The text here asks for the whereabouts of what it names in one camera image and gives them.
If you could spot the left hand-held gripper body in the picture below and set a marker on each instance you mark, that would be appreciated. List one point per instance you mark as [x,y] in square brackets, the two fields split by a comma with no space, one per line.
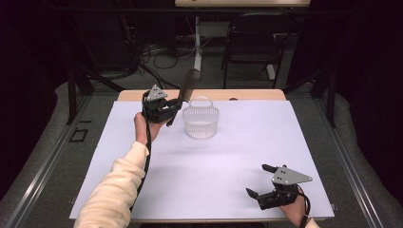
[156,106]

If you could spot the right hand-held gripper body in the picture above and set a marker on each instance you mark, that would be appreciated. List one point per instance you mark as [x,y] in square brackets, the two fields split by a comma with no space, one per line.
[282,190]

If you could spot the black cleaver knife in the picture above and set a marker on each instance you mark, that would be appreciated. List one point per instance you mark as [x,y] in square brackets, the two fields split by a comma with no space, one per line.
[187,85]

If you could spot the white plastic basket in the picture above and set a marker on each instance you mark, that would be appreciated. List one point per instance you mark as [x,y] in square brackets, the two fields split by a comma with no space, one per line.
[201,122]

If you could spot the person's left hand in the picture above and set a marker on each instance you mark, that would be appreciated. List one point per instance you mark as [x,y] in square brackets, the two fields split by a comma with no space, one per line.
[142,126]

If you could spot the person's right hand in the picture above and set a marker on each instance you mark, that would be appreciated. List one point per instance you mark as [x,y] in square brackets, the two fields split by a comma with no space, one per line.
[294,212]

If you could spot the white table board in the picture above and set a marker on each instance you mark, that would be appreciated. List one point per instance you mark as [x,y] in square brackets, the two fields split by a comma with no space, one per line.
[237,152]

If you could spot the white desk leg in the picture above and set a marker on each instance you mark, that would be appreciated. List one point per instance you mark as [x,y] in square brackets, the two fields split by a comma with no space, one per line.
[197,47]

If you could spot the black chair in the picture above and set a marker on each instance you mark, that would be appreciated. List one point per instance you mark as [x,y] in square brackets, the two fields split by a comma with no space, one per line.
[253,47]

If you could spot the light wooden desk top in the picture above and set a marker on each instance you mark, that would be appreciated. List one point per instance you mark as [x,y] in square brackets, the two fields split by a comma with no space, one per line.
[240,3]

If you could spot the silver floor rail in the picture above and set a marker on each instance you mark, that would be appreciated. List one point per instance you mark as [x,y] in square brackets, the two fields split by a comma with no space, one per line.
[41,171]
[351,177]

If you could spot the black metal frame stand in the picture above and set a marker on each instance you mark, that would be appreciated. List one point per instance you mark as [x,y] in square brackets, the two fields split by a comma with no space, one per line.
[329,91]
[77,82]

